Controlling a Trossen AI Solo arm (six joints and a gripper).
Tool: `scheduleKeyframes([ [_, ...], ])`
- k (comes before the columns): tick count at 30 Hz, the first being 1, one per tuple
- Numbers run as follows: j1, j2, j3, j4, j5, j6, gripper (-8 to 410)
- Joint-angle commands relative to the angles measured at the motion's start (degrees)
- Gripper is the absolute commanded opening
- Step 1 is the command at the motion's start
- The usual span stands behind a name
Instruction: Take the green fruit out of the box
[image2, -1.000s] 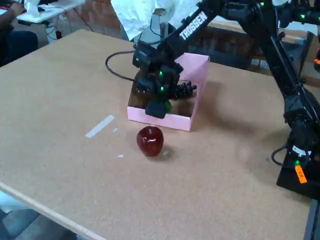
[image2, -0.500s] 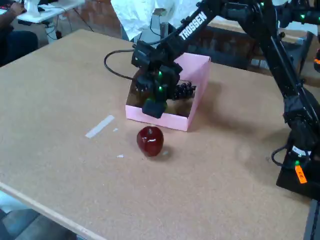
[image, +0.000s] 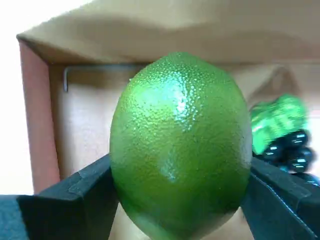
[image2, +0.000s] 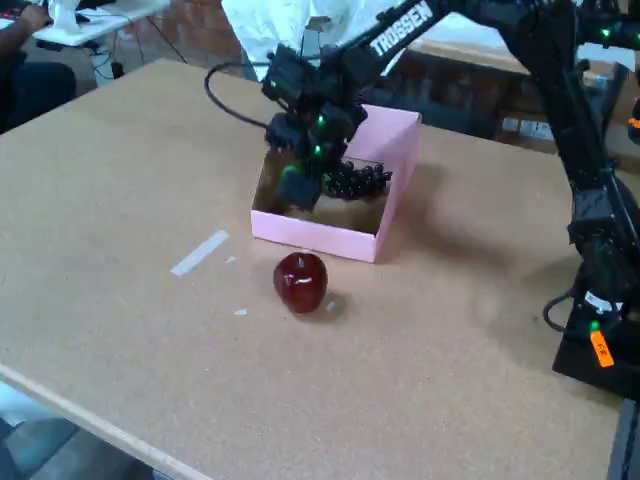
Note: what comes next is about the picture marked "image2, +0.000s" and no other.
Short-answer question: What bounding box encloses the dark red toy pomegranate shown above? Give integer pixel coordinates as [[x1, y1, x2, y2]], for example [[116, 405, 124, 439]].
[[272, 251, 329, 315]]

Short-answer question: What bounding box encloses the person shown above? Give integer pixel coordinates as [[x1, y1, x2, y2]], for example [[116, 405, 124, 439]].
[[0, 47, 77, 135]]

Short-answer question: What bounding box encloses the white desk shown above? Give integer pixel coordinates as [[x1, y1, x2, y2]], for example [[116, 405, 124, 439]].
[[29, 0, 171, 47]]

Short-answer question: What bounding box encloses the white labelled box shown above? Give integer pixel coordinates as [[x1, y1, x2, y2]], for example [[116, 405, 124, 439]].
[[501, 117, 554, 142]]

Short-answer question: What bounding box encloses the white crumpled cloth sheet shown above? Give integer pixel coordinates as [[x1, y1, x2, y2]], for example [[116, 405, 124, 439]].
[[221, 0, 381, 81]]

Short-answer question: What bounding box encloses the long white tape strip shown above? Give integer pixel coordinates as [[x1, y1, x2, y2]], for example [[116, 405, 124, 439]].
[[169, 229, 231, 277]]

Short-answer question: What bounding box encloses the wooden workbench with grey leg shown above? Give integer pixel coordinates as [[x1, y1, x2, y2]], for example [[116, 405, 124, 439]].
[[399, 37, 640, 166]]

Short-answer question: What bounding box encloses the looped black camera cable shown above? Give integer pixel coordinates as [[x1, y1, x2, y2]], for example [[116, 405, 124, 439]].
[[204, 62, 274, 130]]

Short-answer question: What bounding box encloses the pink cardboard box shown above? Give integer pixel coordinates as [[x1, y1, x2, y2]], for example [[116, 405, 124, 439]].
[[249, 102, 423, 265]]

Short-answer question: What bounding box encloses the black toy grapes bunch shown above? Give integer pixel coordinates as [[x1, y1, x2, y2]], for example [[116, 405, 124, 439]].
[[322, 158, 395, 201]]

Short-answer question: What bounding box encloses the person's hand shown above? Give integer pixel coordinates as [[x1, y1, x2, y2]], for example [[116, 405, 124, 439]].
[[18, 3, 52, 29]]

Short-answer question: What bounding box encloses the small black camera box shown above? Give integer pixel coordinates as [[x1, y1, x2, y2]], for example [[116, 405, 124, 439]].
[[262, 43, 309, 101]]

